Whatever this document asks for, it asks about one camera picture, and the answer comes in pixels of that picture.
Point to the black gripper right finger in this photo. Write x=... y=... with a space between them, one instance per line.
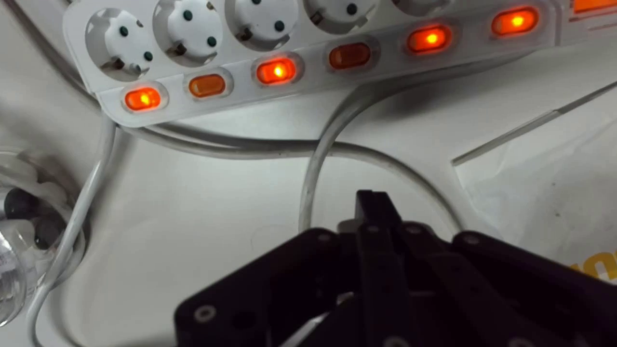
x=489 y=290

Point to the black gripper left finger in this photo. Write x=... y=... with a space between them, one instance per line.
x=290 y=282

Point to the clear plastic bag yellow label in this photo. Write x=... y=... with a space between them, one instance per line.
x=547 y=186

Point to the white multi-socket power strip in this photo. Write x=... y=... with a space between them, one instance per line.
x=296 y=39

